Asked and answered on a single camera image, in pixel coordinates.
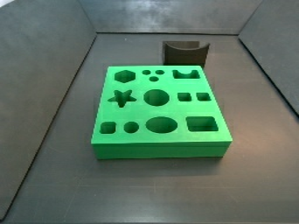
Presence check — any green shape sorter block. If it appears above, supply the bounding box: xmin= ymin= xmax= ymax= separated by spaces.
xmin=90 ymin=66 xmax=232 ymax=159

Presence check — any black curved holder block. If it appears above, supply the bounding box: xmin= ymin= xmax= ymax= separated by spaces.
xmin=162 ymin=41 xmax=210 ymax=67

